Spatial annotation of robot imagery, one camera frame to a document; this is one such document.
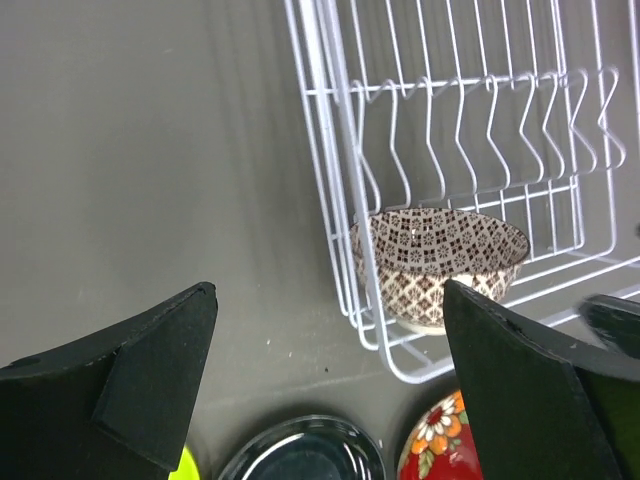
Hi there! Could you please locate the patterned ceramic bowl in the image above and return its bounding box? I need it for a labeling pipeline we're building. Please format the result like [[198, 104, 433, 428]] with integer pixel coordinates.
[[366, 207, 531, 337]]

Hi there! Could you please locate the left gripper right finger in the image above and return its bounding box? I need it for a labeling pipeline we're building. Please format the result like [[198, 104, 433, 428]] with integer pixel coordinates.
[[443, 280, 639, 479]]

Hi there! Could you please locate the black plate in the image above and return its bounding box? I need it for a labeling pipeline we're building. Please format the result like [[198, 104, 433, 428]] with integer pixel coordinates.
[[218, 414, 387, 480]]

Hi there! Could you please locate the green plate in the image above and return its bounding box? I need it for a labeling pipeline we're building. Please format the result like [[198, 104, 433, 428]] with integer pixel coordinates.
[[168, 445, 201, 480]]

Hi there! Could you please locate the red floral plate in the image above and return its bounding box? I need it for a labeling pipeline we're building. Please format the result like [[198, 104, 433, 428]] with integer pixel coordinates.
[[396, 389, 483, 480]]

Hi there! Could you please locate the white wire dish rack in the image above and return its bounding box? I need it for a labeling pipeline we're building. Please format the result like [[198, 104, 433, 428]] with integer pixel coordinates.
[[285, 1, 639, 384]]

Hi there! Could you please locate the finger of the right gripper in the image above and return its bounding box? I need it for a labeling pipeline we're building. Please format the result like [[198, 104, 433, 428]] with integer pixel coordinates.
[[579, 295, 640, 359]]

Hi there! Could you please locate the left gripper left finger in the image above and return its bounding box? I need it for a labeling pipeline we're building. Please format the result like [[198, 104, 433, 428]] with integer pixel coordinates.
[[1, 282, 218, 479]]

